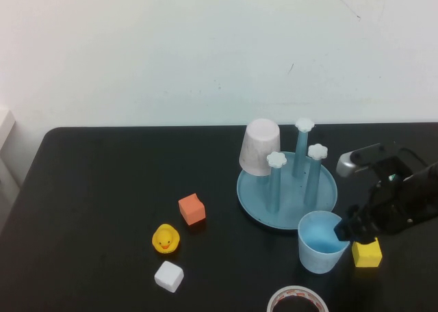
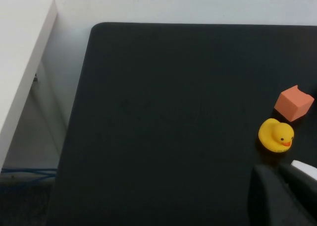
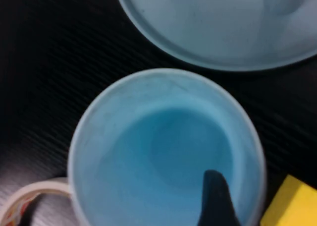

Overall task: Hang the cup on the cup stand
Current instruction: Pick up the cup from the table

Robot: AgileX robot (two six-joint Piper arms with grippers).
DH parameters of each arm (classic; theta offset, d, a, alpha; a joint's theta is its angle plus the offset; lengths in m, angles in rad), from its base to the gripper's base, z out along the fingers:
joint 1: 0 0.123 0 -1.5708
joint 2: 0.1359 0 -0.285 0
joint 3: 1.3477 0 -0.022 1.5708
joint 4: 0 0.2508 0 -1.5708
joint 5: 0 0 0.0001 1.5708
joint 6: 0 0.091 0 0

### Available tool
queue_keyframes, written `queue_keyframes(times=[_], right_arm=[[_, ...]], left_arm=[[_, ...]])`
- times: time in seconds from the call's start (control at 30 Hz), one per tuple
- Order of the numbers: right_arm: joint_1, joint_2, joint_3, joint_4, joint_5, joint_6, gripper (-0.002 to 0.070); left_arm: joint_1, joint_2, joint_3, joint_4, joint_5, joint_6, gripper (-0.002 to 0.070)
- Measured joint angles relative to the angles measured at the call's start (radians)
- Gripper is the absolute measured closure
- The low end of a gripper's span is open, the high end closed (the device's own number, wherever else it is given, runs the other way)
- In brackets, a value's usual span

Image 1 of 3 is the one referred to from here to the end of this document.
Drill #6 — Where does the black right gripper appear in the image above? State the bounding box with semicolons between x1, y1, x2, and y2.
333;180;424;245

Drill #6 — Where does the light blue plastic cup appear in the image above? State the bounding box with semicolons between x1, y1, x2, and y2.
297;210;350;274

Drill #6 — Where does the blue cup stand with pegs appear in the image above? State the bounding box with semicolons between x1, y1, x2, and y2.
235;118;339;230

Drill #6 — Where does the white plastic cup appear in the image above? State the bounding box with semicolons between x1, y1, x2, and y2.
238;118;282;177

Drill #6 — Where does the yellow foam cube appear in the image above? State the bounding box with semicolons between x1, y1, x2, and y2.
351;238;383;268

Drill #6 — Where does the clear tape roll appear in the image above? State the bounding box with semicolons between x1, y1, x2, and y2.
266;285;329;312

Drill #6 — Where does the orange foam cube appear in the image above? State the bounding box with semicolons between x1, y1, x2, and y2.
177;192;207;226

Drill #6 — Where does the yellow rubber duck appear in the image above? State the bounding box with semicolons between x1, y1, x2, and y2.
151;223;181;255

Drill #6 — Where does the white foam cube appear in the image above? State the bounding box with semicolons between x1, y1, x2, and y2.
153;260;185;294

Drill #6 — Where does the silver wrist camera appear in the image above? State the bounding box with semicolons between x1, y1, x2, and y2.
336;143;391;179

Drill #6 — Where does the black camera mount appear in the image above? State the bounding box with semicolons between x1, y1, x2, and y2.
371;156;408;186

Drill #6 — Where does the thick black camera cable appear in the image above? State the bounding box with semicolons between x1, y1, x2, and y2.
396;146;429;166

